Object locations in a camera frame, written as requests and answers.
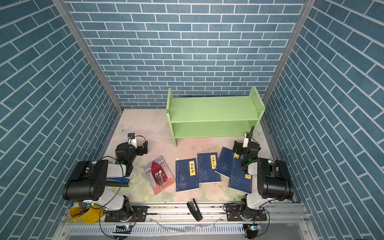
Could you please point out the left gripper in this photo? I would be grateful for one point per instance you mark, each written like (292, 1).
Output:
(142, 148)

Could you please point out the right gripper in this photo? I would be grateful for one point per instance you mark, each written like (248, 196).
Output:
(238, 146)

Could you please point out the blue book yellow label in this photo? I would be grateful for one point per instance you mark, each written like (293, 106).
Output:
(207, 163)
(187, 176)

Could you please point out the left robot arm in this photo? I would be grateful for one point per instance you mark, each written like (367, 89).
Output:
(89, 183)

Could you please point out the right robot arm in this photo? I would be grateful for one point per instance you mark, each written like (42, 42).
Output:
(262, 180)

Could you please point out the red illustrated book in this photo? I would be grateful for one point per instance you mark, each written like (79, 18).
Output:
(159, 175)

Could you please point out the blue black stapler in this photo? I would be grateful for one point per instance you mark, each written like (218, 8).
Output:
(117, 182)

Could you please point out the green two-tier shelf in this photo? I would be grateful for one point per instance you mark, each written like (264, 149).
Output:
(208, 117)

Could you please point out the yellow pen holder cup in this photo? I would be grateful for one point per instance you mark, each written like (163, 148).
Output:
(85, 212)

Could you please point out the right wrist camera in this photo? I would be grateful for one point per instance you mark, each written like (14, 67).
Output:
(246, 140)

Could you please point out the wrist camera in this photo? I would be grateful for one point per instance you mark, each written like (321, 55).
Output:
(246, 140)
(132, 141)

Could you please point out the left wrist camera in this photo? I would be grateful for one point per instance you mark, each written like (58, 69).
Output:
(132, 141)

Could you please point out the black clip on rail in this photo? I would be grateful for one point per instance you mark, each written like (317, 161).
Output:
(194, 210)

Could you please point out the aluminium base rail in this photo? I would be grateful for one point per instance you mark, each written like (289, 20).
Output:
(173, 221)

